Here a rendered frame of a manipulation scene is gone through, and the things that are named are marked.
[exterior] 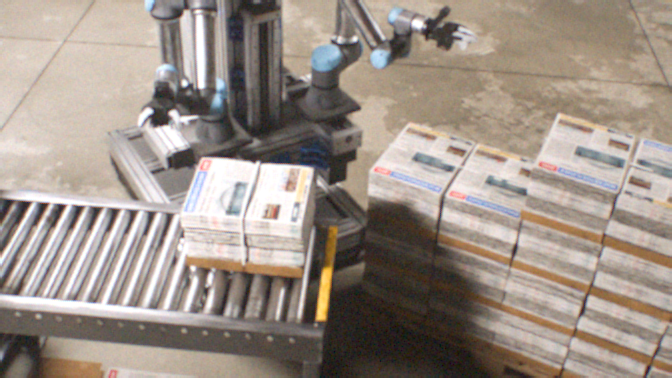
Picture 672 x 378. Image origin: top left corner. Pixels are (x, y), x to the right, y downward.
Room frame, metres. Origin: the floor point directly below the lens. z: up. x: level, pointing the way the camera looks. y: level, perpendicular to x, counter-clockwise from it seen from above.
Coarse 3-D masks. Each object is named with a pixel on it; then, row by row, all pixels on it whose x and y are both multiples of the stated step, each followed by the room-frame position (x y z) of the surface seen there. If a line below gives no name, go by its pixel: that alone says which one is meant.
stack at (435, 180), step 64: (384, 192) 2.35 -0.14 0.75; (448, 192) 2.28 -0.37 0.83; (512, 192) 2.29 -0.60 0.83; (384, 256) 2.34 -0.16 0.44; (448, 256) 2.23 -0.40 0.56; (576, 256) 2.06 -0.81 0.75; (384, 320) 2.33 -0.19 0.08; (448, 320) 2.22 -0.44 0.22; (512, 320) 2.12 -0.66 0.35; (576, 320) 2.02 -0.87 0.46; (640, 320) 1.94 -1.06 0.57
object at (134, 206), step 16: (0, 192) 2.17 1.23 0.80; (16, 192) 2.18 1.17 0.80; (32, 192) 2.18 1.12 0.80; (80, 208) 2.13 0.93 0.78; (96, 208) 2.13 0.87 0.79; (112, 208) 2.13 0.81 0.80; (128, 208) 2.13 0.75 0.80; (144, 208) 2.13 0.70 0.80; (160, 208) 2.13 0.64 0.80; (176, 208) 2.14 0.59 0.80; (112, 224) 2.13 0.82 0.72; (320, 224) 2.10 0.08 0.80; (336, 224) 2.11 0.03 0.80; (320, 240) 2.09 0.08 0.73
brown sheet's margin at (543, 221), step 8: (528, 216) 2.13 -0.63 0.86; (536, 216) 2.12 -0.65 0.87; (544, 216) 2.11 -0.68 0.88; (536, 224) 2.11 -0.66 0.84; (544, 224) 2.10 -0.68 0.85; (552, 224) 2.09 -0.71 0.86; (560, 224) 2.08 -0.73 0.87; (568, 224) 2.07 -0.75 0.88; (568, 232) 2.07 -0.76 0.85; (576, 232) 2.06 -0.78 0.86; (584, 232) 2.05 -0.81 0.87; (592, 232) 2.04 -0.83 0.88; (592, 240) 2.04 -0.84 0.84; (600, 240) 2.03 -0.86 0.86
